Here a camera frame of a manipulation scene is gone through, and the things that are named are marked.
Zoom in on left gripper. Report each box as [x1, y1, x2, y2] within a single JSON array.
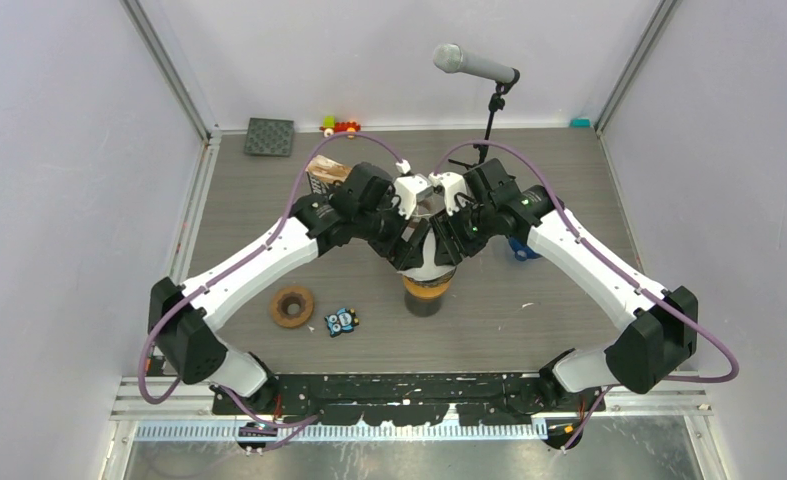
[[355, 191, 430, 271]]

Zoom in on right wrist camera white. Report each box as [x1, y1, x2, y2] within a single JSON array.
[[428, 172, 468, 217]]

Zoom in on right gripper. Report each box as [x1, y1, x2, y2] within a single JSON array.
[[429, 198, 497, 267]]

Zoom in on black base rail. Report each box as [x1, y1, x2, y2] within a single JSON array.
[[212, 373, 601, 427]]

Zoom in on white paper coffee filter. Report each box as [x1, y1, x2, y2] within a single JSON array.
[[397, 236, 456, 282]]

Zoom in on blue owl toy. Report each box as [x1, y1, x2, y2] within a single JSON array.
[[325, 308, 360, 338]]

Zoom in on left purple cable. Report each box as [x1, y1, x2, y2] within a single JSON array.
[[137, 131, 413, 452]]

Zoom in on glass carafe with wooden collar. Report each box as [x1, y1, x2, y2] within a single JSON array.
[[411, 200, 445, 222]]

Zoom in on orange coffee filter bag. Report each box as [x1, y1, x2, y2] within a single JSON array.
[[305, 155, 352, 195]]

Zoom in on toy train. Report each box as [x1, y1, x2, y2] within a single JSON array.
[[319, 115, 361, 139]]

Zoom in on black microphone tripod stand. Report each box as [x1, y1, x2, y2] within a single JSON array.
[[447, 82, 515, 170]]

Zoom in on teal block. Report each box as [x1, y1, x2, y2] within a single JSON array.
[[569, 118, 592, 129]]

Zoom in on grey microphone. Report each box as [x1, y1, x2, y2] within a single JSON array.
[[432, 43, 520, 85]]

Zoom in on blue ribbed dripper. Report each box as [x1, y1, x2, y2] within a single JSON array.
[[507, 237, 541, 262]]

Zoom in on dark grey studded plate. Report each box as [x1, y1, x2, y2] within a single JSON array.
[[243, 117, 295, 157]]

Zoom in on dark glass carafe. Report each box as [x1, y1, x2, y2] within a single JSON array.
[[404, 292, 443, 318]]

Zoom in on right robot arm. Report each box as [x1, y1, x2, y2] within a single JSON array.
[[429, 159, 698, 411]]

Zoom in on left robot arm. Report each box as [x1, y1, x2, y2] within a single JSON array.
[[147, 161, 432, 414]]

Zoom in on dark wooden dripper ring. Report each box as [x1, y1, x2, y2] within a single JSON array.
[[268, 285, 316, 330]]

